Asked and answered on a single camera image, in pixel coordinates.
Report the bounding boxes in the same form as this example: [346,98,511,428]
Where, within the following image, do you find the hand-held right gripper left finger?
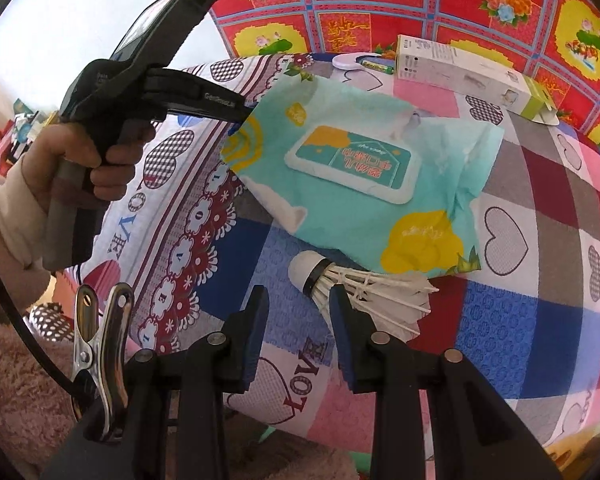
[40,284,271,480]

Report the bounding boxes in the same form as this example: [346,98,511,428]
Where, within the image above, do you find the red box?
[0,135,18,171]

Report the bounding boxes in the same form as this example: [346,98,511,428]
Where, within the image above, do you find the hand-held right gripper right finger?
[328,284,563,480]

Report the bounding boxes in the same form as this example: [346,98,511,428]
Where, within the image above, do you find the metal spring clip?
[70,282,135,443]

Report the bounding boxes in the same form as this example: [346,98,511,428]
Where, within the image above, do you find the teal wet wipes pack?
[220,76,506,281]

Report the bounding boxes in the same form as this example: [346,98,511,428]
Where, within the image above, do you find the white feather shuttlecock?
[287,251,440,343]

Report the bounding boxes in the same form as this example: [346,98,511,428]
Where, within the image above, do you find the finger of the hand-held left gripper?
[147,70,253,109]
[152,102,261,124]

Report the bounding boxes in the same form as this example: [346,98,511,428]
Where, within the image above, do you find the person's left hand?
[29,121,158,213]

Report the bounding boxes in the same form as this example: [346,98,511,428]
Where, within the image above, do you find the white and green carton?
[395,34,561,126]

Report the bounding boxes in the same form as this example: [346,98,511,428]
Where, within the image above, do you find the polka dot cloth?
[29,302,78,343]

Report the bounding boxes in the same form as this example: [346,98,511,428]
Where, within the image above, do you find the green batteries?
[362,57,396,74]

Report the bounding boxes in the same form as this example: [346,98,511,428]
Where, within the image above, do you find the person's left forearm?
[0,160,56,311]

